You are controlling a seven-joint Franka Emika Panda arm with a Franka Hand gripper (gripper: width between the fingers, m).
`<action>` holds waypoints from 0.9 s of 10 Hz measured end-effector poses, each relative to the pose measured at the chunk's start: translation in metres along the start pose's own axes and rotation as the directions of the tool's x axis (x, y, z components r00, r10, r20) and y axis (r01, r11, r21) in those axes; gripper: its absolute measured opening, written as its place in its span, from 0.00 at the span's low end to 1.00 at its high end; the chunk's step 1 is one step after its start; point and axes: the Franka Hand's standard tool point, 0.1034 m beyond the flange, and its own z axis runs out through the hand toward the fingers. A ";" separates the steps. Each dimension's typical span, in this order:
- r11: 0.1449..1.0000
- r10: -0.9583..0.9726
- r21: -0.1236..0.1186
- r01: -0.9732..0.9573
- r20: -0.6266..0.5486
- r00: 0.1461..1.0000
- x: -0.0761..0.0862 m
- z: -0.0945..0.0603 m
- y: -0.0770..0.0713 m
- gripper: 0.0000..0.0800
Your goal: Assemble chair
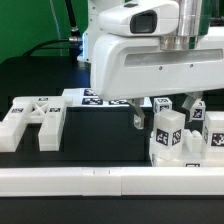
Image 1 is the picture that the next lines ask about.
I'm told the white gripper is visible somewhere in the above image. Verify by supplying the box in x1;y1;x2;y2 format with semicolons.
90;27;224;130

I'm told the white chair seat part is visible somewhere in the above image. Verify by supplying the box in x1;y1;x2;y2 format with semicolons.
149;129;224;167

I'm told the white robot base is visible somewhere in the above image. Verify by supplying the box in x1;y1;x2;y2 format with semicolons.
78;0;109;63

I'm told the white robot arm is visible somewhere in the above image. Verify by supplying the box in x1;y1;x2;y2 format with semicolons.
91;0;224;111

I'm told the white tagged cube left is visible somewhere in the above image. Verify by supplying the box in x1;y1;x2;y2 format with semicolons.
153;97;172;113

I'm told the white tagged cube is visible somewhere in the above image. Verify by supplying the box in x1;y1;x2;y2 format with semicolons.
190;101;206;121
153;97;172;113

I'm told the white tagged cube right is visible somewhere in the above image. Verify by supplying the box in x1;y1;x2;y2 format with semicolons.
190;101;206;121

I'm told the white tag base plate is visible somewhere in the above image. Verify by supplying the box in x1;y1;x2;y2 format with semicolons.
61;87;154;109

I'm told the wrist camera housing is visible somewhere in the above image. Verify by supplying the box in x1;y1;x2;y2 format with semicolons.
99;0;179;36

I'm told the white front fence rail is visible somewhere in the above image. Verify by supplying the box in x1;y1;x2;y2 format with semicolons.
0;167;224;197

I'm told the black cable with connector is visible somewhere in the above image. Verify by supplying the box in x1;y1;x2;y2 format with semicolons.
21;0;84;58

